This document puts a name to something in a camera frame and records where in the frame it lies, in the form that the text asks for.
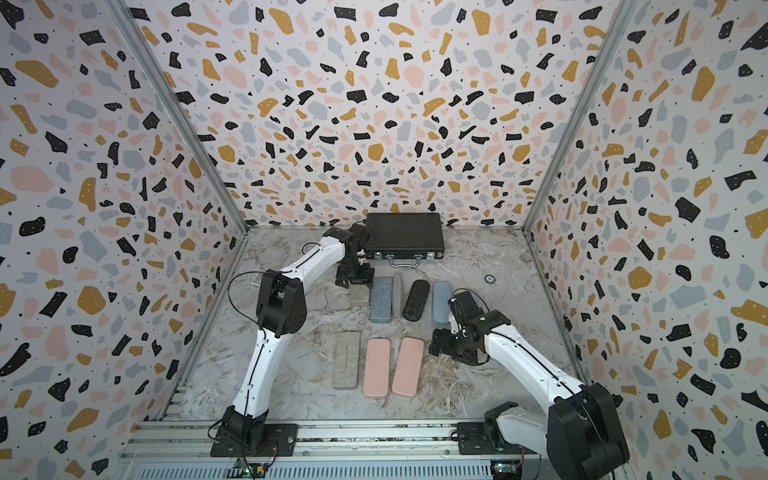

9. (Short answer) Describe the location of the black case beige lining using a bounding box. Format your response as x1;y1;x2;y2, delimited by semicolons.
402;279;430;322

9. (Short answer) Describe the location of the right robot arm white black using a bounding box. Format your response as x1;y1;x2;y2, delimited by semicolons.
429;291;630;479

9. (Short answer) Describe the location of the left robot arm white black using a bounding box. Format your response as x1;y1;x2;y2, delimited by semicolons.
219;223;375;451

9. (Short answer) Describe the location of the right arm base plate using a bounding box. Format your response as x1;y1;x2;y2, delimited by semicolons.
450;421;544;455

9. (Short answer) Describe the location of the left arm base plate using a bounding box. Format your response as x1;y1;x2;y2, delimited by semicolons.
210;423;299;458

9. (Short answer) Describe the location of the aluminium front rail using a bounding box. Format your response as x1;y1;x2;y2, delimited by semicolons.
116;418;631;480

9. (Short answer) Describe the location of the black ribbed briefcase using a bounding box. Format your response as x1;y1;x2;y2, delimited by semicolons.
364;213;445;260

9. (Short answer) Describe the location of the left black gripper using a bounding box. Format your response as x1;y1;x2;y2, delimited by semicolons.
338;258;377;288

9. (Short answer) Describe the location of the pink glasses case grey lining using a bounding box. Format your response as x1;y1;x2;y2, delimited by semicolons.
363;338;391;399

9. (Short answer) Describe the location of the grey case mint lining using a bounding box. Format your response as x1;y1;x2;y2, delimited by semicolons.
370;277;393;323

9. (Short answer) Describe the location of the mint green glasses case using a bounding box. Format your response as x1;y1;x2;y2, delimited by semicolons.
332;331;361;390

